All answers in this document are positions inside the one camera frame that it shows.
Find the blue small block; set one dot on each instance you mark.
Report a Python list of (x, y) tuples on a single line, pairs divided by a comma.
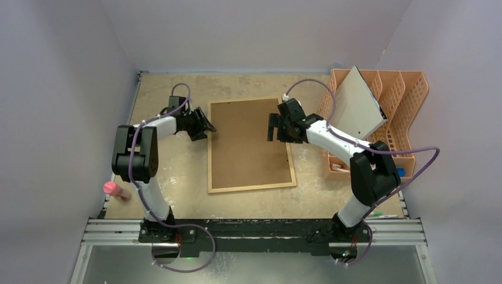
[(401, 172)]

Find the orange plastic desk organizer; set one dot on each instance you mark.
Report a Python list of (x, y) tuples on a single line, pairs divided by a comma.
[(403, 93)]

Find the pink bottle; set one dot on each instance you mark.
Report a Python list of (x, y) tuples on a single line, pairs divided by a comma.
[(115, 190)]

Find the light wooden picture frame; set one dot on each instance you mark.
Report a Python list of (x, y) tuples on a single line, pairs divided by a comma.
[(251, 188)]

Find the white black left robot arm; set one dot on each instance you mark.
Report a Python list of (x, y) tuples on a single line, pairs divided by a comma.
[(136, 154)]

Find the aluminium rail base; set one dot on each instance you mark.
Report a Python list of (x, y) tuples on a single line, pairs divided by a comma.
[(315, 236)]

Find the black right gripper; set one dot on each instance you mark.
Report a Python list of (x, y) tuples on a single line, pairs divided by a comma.
[(280, 128)]

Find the grey white board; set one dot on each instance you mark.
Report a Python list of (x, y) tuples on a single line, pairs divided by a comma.
[(357, 111)]

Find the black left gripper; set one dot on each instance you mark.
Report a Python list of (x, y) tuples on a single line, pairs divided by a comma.
[(201, 124)]

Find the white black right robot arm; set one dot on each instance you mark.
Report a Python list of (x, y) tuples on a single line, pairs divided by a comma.
[(373, 173)]

